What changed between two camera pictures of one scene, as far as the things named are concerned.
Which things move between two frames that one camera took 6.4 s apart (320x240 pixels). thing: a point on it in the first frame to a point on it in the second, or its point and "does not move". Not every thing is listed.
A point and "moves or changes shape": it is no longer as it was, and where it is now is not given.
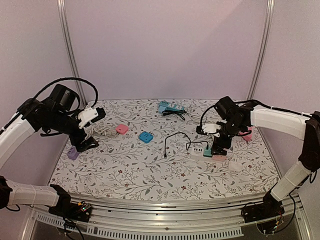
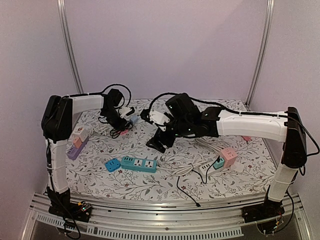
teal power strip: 164,105 moves or changes shape
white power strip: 197,153 to 211,171
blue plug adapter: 145,136 to 112,164
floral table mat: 144,153 does not move
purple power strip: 72,152 does not move
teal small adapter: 207,153 to 218,165
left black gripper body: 75,139 to 111,119
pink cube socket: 219,158 moves or changes shape
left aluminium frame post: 64,20 does not move
